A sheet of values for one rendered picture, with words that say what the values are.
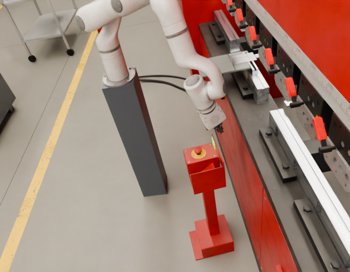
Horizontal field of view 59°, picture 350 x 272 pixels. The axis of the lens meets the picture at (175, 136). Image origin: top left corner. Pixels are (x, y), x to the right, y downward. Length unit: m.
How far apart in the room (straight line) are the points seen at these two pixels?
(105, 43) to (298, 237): 1.23
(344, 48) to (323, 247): 0.62
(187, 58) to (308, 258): 0.80
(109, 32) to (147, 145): 0.75
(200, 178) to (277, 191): 0.37
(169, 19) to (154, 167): 1.23
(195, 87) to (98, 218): 1.49
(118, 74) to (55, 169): 1.45
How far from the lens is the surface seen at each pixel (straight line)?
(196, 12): 2.53
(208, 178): 1.47
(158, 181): 2.28
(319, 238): 1.16
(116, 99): 1.80
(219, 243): 2.01
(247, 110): 1.61
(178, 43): 1.20
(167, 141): 2.79
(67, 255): 2.39
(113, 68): 1.73
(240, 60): 1.77
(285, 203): 1.25
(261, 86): 1.62
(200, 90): 1.26
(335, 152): 0.92
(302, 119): 1.08
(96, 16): 1.55
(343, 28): 0.81
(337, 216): 1.14
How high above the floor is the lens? 1.90
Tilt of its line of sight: 42 degrees down
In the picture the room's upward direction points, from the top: 13 degrees counter-clockwise
